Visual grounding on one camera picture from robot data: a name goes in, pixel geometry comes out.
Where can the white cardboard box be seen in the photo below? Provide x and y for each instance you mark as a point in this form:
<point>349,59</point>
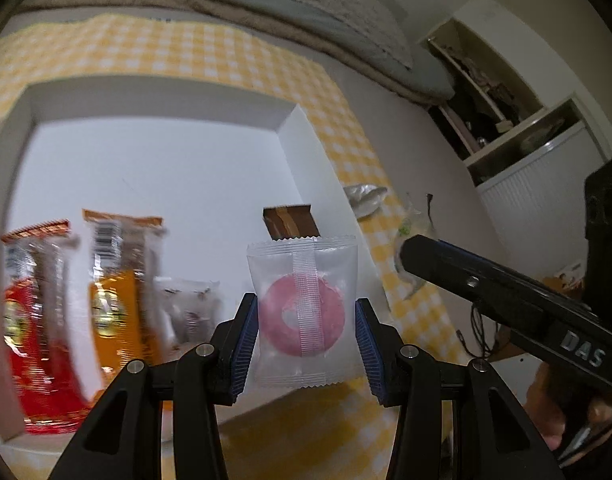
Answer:
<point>160,175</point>

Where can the brown chocolate bar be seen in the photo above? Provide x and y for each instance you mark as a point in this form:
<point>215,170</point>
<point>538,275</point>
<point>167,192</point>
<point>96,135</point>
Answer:
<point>291,222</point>

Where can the orange snack packet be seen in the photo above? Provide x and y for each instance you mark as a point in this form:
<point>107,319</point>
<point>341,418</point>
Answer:
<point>115,300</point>

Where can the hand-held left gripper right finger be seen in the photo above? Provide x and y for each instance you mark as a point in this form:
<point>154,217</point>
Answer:
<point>373,355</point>

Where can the red snack packet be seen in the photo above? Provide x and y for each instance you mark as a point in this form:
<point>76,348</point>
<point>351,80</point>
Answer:
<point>30,335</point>

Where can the crumpled silver wrapper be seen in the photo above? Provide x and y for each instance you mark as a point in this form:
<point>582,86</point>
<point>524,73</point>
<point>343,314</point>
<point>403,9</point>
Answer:
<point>366,200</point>

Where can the metal bowl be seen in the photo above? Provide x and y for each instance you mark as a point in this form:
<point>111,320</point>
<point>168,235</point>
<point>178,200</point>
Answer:
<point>538,140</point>

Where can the beige folded futon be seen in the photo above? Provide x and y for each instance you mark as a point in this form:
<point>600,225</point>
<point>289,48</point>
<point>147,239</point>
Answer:
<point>286,25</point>

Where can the clear green candy packet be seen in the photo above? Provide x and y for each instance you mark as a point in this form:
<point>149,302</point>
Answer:
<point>411,220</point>

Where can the clear dark candy packet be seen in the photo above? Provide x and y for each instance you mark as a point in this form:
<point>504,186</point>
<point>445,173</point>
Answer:
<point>188,315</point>

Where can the yellow checked mat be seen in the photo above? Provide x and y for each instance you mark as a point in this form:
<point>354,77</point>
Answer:
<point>185,55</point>

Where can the grey quilted pillows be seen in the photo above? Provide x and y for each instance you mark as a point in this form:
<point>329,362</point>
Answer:
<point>426,75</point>

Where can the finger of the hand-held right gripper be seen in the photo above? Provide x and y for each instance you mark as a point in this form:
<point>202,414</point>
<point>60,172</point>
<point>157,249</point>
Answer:
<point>466,280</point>

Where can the beige quilted pillow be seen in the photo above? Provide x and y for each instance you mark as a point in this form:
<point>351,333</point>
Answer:
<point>346,5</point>

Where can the grey bed sheet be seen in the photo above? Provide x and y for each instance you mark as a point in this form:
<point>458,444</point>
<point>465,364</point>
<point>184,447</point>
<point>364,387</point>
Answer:
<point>436,150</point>

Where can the person's right hand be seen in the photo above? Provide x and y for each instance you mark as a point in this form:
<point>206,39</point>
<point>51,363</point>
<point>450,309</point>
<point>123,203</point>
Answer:
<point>546,405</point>

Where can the white wall shelf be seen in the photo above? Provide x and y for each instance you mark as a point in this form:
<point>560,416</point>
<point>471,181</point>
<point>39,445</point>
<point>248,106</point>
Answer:
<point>531,195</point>

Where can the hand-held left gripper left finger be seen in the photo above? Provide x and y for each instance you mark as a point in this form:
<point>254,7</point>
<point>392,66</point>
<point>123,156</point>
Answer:
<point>243,350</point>

